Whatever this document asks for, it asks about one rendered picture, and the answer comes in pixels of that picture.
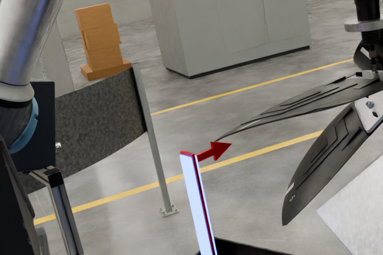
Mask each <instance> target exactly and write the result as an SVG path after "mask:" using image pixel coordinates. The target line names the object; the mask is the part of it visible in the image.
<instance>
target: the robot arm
mask: <svg viewBox="0 0 383 255"><path fill-rule="evenodd" d="M62 3H63V0H2V1H1V4H0V134H1V135H2V138H3V140H4V142H5V144H6V147H7V149H8V151H9V153H10V154H12V153H16V152H18V151H19V150H21V149H22V148H24V147H25V146H26V145H27V143H28V142H29V140H30V139H31V137H32V135H33V133H34V131H35V128H36V125H37V120H36V117H37V116H38V104H37V101H36V99H35V98H34V90H33V88H32V86H31V84H30V80H31V78H32V75H33V73H34V70H35V68H36V65H37V63H38V60H39V58H40V56H41V53H42V51H43V49H44V46H45V44H46V41H47V39H48V36H49V34H50V32H51V29H52V27H53V25H54V22H55V19H56V17H57V15H58V12H59V10H60V7H61V5H62Z"/></svg>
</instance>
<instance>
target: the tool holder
mask: <svg viewBox="0 0 383 255"><path fill-rule="evenodd" d="M382 8H383V0H382ZM380 15H381V17H380V18H378V19H374V20H367V21H357V18H355V19H351V20H348V21H346V22H345V23H344V28H345V31H346V32H363V31H372V30H378V29H382V28H383V14H380Z"/></svg>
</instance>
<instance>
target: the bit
mask: <svg viewBox="0 0 383 255"><path fill-rule="evenodd" d="M369 49H370V51H369V57H370V59H371V66H372V72H376V71H377V67H376V56H377V54H376V50H375V49H374V45H370V46H369Z"/></svg>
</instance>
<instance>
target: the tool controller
mask: <svg viewBox="0 0 383 255"><path fill-rule="evenodd" d="M30 84H31V86H32V88H33V90H34V98H35V99H36V101H37V104H38V116H37V117H36V120H37V125H36V128H35V131H34V133H33V135H32V137H31V139H30V140H29V142H28V143H27V145H26V146H25V147H24V148H22V149H21V150H19V151H18V152H16V153H12V154H10V156H11V158H12V160H13V162H14V165H15V168H16V169H17V172H22V173H23V174H28V173H30V172H31V171H35V170H40V169H43V168H44V169H47V167H48V166H53V167H55V166H56V153H58V152H61V144H60V143H59V142H58V143H56V141H55V83H54V81H52V80H46V79H39V78H34V77H32V78H31V80H30Z"/></svg>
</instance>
